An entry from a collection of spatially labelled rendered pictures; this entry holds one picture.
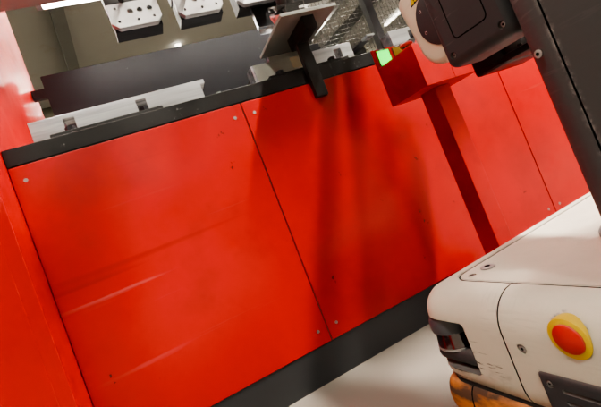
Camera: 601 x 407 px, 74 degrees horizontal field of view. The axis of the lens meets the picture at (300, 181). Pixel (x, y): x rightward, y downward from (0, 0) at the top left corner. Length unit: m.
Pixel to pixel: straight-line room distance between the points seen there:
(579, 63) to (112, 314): 1.04
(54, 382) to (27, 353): 0.08
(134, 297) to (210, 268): 0.20
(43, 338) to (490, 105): 1.50
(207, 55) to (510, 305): 1.65
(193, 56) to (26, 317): 1.29
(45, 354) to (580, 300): 0.97
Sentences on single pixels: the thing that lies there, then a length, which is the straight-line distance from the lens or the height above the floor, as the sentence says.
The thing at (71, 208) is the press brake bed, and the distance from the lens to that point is 1.14.
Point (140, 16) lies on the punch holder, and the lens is 1.40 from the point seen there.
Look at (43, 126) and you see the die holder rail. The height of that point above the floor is 0.95.
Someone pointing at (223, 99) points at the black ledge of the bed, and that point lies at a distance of 1.19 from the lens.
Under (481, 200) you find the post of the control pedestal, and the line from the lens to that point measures 1.22.
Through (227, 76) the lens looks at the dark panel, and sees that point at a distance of 1.94.
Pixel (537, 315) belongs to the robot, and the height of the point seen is 0.26.
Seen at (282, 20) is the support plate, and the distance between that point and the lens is 1.21.
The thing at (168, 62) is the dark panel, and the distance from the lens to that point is 1.94.
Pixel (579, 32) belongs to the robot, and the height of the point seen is 0.56.
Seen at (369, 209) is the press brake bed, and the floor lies 0.40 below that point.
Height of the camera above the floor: 0.51
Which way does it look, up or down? 2 degrees up
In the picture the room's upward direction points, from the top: 21 degrees counter-clockwise
